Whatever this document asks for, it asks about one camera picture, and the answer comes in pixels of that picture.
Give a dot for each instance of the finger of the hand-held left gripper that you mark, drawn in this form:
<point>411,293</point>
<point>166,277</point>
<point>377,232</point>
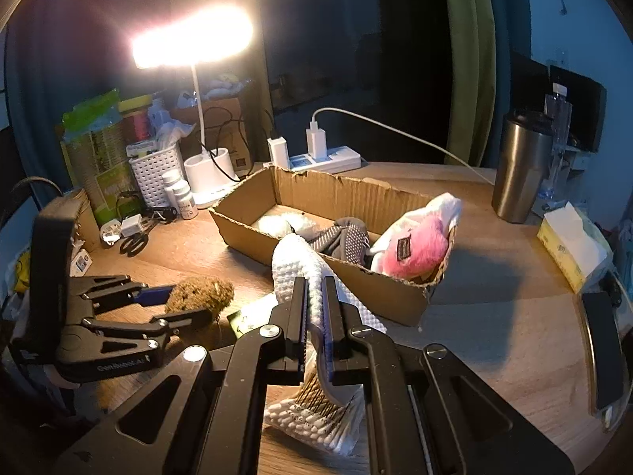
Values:
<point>153,296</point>
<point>158,327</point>

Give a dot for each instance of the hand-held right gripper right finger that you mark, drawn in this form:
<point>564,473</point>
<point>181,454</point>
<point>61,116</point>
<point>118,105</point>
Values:
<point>327,326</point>

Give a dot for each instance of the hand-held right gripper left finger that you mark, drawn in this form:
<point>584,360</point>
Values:
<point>301,326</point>

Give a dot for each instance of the brown fuzzy heart toy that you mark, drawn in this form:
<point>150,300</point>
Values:
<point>200,297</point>

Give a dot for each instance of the cardboard box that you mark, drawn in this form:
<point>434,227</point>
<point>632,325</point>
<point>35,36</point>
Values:
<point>385,302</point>

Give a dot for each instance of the white waffle towel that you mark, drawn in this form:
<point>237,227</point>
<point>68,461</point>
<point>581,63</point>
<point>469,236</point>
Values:
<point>296,262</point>

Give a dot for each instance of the grey dotted grip sock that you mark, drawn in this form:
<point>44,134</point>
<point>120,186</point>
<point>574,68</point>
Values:
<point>353,242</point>
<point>324,240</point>

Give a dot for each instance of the pink plush toy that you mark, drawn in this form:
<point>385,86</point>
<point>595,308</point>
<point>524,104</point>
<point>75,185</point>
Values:
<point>420,242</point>

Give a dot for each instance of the black scissors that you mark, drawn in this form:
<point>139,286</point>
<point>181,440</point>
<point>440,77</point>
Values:
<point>133,245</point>

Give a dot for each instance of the white plug adapter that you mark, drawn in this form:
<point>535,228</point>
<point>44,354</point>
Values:
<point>131,226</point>

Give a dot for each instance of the cotton swab bag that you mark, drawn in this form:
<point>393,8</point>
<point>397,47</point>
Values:
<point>296,418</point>

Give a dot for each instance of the white pill bottle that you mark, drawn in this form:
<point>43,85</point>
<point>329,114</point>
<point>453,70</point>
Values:
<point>170,185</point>
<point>185,203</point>

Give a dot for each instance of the white plastic basket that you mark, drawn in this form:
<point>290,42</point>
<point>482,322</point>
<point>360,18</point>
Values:
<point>156,178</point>

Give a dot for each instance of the packaged paper cup stack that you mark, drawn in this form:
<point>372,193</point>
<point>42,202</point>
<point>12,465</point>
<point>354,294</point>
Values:
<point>94,158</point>

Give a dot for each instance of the crumpled plastic bag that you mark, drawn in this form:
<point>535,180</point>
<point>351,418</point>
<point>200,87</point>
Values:
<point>170,128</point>

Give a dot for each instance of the white power strip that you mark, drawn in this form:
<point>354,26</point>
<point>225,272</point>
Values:
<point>336,158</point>

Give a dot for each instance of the red jar with yellow lid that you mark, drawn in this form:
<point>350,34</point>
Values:
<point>136,121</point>

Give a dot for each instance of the white charger plug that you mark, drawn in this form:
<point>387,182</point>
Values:
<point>315,143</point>
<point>278,151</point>

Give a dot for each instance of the brown cardboard carton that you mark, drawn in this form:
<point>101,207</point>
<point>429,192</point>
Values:
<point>222,128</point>

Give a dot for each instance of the pale plush toys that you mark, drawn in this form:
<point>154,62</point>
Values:
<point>227,85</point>

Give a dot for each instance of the steel tumbler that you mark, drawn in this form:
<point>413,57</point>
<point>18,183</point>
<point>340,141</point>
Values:
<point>521,168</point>

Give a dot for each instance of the tissue pack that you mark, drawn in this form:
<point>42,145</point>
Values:
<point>573,247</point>

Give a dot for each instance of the white desk lamp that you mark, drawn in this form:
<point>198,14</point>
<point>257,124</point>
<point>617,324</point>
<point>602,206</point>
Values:
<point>193,39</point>

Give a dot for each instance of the black smartphone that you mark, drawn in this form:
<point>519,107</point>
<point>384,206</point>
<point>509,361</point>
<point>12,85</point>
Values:
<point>601,351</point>

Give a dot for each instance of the dark window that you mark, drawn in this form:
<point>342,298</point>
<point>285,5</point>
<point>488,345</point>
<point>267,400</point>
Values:
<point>346,34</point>

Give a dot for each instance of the yellow curtain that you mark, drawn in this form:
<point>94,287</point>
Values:
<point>467,59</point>

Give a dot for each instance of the clear plastic bottle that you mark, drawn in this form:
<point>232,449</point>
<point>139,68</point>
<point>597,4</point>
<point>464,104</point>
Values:
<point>561,123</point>

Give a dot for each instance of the black monitor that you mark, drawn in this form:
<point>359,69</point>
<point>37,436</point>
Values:
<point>586,104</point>
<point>529,84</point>

